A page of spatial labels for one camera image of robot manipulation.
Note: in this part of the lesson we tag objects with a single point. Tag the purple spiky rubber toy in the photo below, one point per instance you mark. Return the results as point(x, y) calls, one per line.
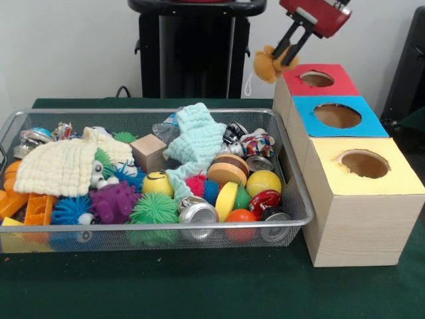
point(114, 202)

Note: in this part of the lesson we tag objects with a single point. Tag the toy hamburger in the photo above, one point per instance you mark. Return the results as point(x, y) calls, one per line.
point(227, 169)

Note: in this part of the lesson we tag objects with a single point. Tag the shallow silver mesh bin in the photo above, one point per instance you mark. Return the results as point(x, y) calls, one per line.
point(66, 113)

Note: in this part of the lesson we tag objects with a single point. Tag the dark green tablecloth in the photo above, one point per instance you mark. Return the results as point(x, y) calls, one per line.
point(199, 285)
point(415, 121)

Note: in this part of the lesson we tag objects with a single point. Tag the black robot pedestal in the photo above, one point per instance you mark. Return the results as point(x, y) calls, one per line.
point(192, 60)

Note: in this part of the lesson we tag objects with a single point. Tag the mint green cloth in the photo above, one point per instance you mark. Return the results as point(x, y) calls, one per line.
point(196, 139)

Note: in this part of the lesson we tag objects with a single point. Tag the crushed red can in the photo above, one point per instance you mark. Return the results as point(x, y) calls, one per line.
point(265, 199)

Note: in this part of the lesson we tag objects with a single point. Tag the orange red ball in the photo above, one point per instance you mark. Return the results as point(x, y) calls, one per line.
point(240, 217)

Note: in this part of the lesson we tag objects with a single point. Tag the wooden cube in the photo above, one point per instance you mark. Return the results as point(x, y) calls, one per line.
point(147, 153)

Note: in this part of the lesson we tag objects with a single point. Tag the black stand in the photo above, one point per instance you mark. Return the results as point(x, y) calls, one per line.
point(408, 66)

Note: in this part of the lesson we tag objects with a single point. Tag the cream knitted cloth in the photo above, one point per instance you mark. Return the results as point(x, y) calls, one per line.
point(53, 169)

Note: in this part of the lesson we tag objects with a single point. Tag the yellow ball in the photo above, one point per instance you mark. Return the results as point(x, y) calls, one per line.
point(264, 182)

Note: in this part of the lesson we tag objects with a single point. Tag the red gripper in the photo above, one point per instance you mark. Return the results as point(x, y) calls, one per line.
point(327, 16)

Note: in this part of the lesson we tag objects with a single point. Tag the brown plush toy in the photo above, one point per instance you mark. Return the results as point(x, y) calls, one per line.
point(265, 66)

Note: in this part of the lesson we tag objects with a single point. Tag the wooden box with three holes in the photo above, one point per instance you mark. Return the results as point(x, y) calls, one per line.
point(362, 226)

